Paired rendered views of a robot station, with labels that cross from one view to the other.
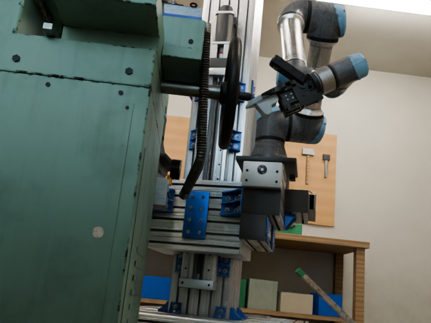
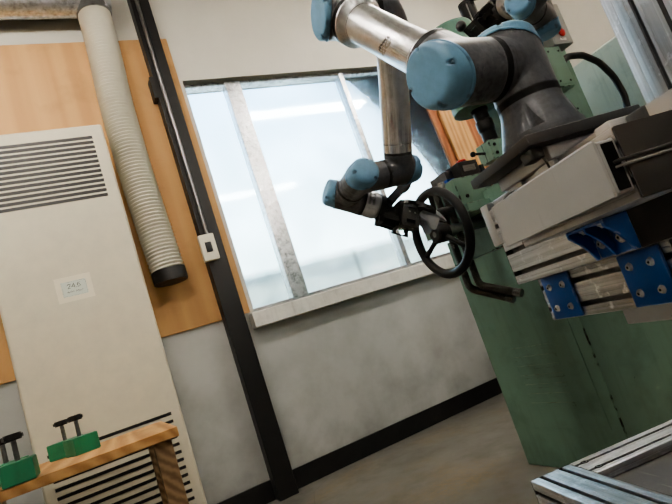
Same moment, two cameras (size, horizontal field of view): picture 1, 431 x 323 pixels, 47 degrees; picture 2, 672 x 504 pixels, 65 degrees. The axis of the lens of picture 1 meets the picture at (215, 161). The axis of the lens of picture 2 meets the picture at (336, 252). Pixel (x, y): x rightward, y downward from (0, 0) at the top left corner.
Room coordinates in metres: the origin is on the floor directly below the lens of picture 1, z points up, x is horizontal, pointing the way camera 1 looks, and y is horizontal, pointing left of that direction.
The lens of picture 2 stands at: (2.54, -0.99, 0.61)
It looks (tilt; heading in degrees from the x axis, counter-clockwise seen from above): 9 degrees up; 156
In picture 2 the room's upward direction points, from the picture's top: 19 degrees counter-clockwise
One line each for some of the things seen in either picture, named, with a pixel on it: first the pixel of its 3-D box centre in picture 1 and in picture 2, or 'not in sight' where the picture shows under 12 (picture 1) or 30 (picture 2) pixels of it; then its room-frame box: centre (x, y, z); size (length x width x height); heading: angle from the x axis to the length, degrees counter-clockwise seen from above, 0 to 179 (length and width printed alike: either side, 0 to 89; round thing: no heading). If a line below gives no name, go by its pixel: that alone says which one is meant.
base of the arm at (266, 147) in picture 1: (269, 152); (536, 121); (1.85, -0.20, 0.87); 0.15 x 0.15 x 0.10
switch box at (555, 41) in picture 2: not in sight; (549, 28); (1.30, 0.65, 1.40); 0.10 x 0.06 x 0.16; 92
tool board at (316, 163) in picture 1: (231, 167); not in sight; (4.51, -0.16, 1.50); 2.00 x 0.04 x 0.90; 93
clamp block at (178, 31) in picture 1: (177, 46); (461, 196); (1.16, 0.13, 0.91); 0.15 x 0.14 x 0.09; 2
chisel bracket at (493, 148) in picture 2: not in sight; (500, 152); (1.17, 0.34, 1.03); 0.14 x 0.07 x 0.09; 92
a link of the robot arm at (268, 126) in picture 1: (272, 124); (510, 65); (1.85, -0.21, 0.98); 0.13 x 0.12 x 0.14; 91
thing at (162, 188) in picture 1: (147, 193); not in sight; (1.44, 0.19, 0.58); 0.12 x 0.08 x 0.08; 92
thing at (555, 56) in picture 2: not in sight; (550, 72); (1.32, 0.54, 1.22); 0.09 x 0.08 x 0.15; 92
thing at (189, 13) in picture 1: (181, 22); (453, 175); (1.16, 0.13, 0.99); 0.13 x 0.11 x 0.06; 2
